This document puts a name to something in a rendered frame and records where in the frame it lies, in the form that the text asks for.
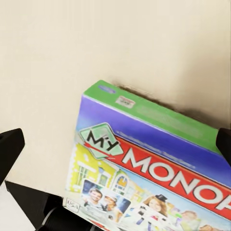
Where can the bed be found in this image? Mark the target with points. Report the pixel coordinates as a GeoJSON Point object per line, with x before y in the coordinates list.
{"type": "Point", "coordinates": [176, 53]}

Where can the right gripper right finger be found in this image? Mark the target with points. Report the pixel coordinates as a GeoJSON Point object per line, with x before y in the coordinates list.
{"type": "Point", "coordinates": [223, 143]}

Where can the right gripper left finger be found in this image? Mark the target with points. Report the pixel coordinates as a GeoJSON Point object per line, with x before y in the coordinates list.
{"type": "Point", "coordinates": [12, 143]}

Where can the board game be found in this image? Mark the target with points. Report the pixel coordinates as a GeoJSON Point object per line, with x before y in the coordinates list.
{"type": "Point", "coordinates": [138, 166]}

